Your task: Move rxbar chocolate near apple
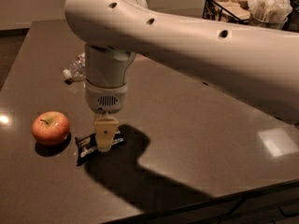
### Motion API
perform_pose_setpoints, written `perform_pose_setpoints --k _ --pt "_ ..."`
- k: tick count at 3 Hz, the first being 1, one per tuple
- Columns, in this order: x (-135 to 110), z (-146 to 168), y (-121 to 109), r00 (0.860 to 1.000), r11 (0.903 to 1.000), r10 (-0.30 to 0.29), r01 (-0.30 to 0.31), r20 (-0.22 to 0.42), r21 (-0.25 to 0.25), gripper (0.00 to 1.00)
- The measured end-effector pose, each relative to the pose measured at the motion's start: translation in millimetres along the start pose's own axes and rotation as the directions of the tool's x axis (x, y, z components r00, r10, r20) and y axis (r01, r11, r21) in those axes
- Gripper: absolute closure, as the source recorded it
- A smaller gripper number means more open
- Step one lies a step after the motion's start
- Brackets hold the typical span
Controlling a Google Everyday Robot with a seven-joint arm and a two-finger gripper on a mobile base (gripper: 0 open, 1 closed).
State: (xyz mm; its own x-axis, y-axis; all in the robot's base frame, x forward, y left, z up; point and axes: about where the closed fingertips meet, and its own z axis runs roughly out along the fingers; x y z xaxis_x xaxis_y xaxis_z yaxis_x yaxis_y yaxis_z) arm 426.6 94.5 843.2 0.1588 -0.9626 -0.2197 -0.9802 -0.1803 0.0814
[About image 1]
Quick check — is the red apple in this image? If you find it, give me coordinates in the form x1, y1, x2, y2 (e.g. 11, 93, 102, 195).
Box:
31, 111, 70, 147

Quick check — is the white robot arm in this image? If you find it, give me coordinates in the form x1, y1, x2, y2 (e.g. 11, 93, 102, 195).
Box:
64, 0, 299, 151

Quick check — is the black rxbar chocolate bar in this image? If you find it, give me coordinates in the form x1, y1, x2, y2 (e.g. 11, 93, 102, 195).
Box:
75, 130, 125, 166

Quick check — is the clear plastic water bottle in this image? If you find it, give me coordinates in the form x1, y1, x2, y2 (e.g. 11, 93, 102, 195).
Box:
63, 53, 86, 82

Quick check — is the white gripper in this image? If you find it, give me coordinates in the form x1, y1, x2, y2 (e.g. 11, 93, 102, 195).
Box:
85, 80, 128, 152

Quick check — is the metal cup with packets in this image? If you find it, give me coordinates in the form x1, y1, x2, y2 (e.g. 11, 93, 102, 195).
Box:
248, 0, 292, 30

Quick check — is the black wire napkin basket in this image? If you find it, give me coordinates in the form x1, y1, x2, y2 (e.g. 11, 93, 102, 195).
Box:
203, 0, 250, 24

